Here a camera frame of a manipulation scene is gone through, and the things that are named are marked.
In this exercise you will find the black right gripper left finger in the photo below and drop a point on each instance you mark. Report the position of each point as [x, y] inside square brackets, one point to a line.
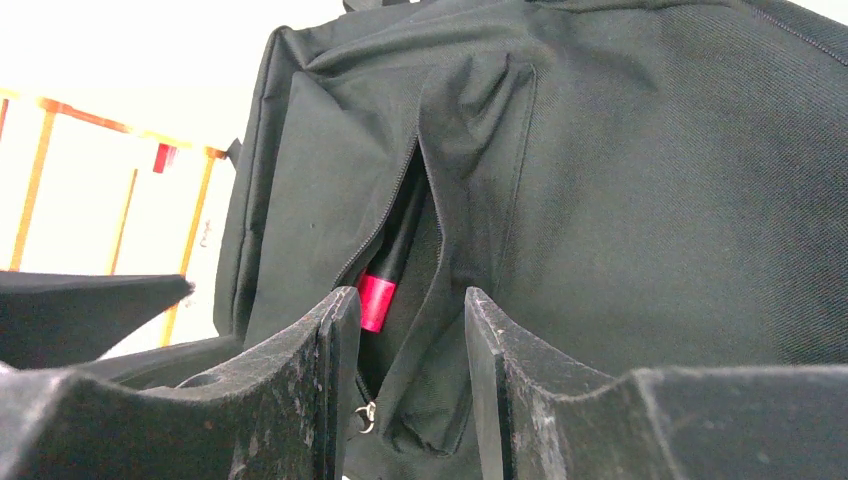
[279, 410]

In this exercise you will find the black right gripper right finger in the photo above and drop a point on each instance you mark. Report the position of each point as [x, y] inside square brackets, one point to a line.
[540, 414]

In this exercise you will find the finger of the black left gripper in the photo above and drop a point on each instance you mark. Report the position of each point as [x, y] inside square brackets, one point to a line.
[54, 320]
[166, 366]

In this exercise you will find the pink black marker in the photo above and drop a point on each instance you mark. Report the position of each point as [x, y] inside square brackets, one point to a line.
[379, 281]

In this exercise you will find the black student backpack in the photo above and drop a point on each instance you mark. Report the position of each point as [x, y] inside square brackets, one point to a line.
[638, 183]

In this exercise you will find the white red small box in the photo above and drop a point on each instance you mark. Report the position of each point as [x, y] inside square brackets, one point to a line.
[164, 157]

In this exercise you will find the orange wooden rack shelf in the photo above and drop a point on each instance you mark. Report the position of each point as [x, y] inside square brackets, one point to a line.
[78, 196]

